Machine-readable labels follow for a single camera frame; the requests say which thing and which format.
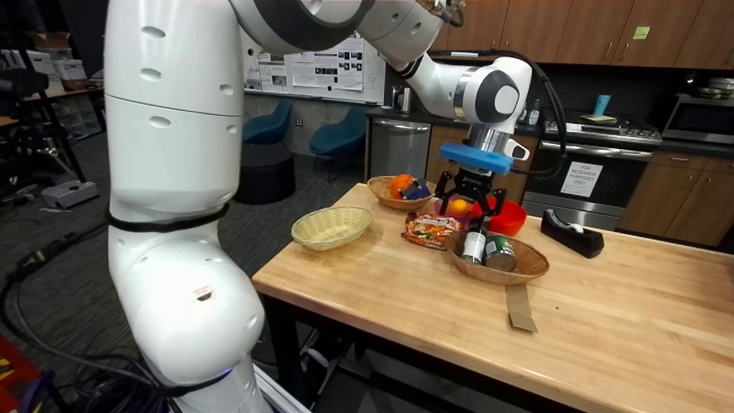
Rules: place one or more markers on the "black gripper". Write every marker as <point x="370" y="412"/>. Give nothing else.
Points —
<point x="472" y="184"/>

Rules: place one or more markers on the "white label spice container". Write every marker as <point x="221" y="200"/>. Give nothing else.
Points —
<point x="472" y="247"/>

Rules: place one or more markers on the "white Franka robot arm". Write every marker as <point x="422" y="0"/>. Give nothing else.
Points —
<point x="174" y="152"/>

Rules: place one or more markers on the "orange noodle packet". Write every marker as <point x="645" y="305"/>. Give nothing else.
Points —
<point x="429" y="230"/>

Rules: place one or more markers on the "brown wicker basket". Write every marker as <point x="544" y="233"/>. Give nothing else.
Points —
<point x="380" y="199"/>
<point x="527" y="266"/>

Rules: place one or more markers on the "cream wicker basket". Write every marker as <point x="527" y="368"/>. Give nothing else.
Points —
<point x="330" y="227"/>

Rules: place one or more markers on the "orange fruit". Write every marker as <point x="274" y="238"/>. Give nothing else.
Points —
<point x="458" y="208"/>

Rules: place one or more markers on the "pink plastic plate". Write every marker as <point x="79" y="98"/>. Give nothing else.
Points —
<point x="438" y="208"/>

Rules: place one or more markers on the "red plastic bowl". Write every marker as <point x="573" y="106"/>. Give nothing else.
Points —
<point x="509" y="220"/>

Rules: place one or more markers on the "blue grey toy block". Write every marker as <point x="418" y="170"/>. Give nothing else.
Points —
<point x="418" y="191"/>

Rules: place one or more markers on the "green tomato sauce can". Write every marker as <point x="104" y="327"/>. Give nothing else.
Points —
<point x="501" y="254"/>

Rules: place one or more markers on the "stainless steel dishwasher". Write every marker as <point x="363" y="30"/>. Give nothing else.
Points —
<point x="397" y="150"/>

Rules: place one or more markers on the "black tape dispenser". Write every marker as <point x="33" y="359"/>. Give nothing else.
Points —
<point x="573" y="238"/>

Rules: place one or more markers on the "white paper on oven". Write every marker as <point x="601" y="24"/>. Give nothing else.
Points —
<point x="580" y="179"/>

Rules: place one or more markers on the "stainless steel oven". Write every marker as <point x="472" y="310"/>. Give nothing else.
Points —
<point x="604" y="152"/>

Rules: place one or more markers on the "teal chair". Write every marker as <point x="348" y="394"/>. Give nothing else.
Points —
<point x="266" y="126"/>
<point x="340" y="139"/>

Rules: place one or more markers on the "blue cup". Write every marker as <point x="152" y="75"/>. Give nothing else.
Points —
<point x="601" y="103"/>

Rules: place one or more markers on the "white whiteboard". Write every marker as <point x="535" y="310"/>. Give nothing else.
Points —
<point x="321" y="71"/>

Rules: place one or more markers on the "wooden upper cabinets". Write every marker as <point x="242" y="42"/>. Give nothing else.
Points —
<point x="580" y="30"/>

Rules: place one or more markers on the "black round ottoman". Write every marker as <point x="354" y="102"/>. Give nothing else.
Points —
<point x="265" y="172"/>

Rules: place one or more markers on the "green sticky note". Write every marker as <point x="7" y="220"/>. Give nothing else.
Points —
<point x="640" y="32"/>

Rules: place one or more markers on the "black microwave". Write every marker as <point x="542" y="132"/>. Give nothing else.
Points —
<point x="699" y="121"/>

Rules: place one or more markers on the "white floor device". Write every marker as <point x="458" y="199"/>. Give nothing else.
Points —
<point x="69" y="193"/>

